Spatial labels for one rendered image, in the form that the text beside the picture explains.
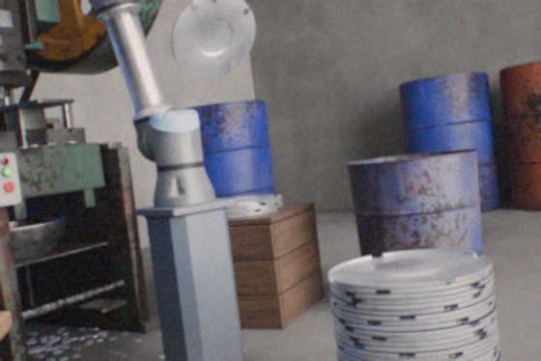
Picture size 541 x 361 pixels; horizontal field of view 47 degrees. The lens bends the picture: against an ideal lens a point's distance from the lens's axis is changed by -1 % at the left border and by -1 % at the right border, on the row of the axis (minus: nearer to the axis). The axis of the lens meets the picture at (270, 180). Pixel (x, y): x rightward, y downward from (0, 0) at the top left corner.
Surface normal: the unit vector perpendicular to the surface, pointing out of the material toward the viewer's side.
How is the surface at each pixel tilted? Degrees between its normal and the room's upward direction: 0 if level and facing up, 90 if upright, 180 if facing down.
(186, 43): 124
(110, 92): 90
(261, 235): 90
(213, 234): 90
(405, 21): 90
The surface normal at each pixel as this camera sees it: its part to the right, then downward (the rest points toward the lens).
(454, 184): 0.36, 0.04
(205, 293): 0.65, -0.04
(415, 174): -0.11, 0.11
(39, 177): 0.84, -0.07
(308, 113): -0.53, 0.11
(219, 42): 0.46, 0.55
